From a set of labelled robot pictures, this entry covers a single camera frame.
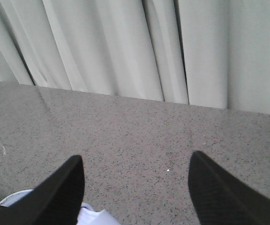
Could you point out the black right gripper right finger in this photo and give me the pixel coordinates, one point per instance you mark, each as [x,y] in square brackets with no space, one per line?
[219,198]

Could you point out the light blue slipper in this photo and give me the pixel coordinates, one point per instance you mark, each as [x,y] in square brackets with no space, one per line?
[87,214]

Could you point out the white curtain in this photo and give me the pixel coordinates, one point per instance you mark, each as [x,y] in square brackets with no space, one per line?
[213,53]

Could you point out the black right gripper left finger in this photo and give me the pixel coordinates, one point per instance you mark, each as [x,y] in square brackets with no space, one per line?
[56,201]

